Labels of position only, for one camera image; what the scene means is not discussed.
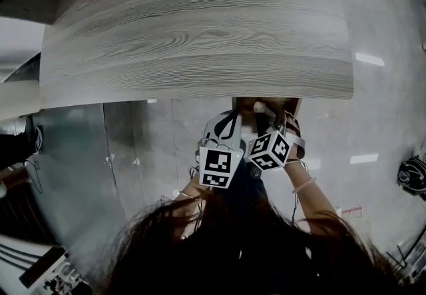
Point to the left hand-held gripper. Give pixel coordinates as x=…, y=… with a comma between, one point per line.
x=216, y=167

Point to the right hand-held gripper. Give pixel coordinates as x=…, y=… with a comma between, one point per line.
x=269, y=152

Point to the small white ball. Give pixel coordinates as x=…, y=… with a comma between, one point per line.
x=259, y=107

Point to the light wooden drawer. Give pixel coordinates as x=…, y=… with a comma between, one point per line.
x=246, y=110

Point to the person's left forearm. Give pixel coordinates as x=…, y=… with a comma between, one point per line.
x=194, y=192

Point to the person's right forearm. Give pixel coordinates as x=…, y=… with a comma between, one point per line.
x=313, y=200

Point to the person's black shoe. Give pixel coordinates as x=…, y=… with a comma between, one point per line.
x=254, y=171

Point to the person's black clothed body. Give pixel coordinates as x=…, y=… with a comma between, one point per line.
x=249, y=193

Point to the grey wooden desk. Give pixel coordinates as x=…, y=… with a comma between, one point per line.
x=199, y=47

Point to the red floor tape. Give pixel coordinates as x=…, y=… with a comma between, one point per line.
x=351, y=211

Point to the black helmet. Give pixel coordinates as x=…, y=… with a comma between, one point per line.
x=412, y=177

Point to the dark wooden cabinet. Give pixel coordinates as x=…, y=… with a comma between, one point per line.
x=23, y=210

